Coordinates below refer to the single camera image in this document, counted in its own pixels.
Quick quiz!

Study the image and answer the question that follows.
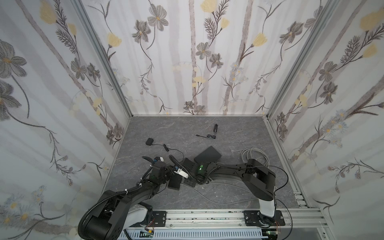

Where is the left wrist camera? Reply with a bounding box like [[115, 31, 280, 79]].
[[153, 157, 164, 165]]

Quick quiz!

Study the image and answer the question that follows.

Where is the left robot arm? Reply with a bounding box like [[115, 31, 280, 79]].
[[78, 157, 180, 240]]

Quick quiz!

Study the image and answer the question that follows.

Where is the aluminium corner frame right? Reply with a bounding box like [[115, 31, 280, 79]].
[[266, 0, 340, 120]]

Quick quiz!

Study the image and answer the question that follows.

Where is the grey network switch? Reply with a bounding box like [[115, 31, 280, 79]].
[[194, 146, 222, 164]]

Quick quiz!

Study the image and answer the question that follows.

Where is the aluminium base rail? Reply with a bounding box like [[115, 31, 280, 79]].
[[83, 207, 328, 230]]

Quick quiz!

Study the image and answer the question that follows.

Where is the aluminium corner frame left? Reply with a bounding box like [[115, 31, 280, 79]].
[[71, 0, 134, 119]]

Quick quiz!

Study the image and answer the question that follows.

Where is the black ribbed network switch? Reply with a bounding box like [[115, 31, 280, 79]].
[[168, 174, 183, 191]]

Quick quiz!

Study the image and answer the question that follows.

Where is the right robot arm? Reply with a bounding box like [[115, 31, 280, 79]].
[[184, 159, 276, 228]]

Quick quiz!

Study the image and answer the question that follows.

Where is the aluminium corner frame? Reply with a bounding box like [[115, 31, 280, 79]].
[[71, 0, 134, 119], [266, 0, 340, 120]]

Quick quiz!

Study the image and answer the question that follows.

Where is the black power adapter with cable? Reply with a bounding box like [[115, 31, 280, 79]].
[[142, 138, 185, 169]]

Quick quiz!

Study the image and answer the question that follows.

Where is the white slotted cable duct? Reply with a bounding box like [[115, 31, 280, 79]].
[[118, 229, 268, 240]]

